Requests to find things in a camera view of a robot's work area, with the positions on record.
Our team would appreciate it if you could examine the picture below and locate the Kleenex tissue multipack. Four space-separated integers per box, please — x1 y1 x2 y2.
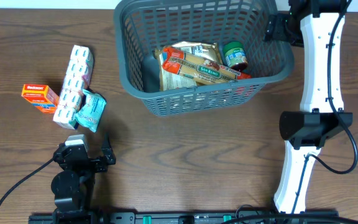
53 45 94 129

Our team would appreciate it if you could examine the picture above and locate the green lid jar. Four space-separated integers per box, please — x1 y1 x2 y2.
223 41 248 72

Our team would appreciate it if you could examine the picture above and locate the brown gold snack bag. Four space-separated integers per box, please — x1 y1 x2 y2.
154 41 223 91

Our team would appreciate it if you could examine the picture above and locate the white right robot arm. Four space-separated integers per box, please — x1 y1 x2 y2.
264 0 358 214

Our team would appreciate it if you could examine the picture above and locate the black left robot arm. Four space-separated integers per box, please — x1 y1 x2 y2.
51 134 116 224

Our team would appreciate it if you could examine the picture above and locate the orange Redoxon box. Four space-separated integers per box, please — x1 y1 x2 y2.
21 84 59 114

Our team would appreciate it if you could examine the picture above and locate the green wet wipes packet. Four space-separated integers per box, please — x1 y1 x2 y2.
75 90 106 133

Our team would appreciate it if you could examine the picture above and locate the San Remo spaghetti packet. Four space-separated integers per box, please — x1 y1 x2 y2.
162 47 252 85

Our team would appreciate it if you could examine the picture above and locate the grey plastic basket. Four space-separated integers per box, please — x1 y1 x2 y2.
114 0 294 116

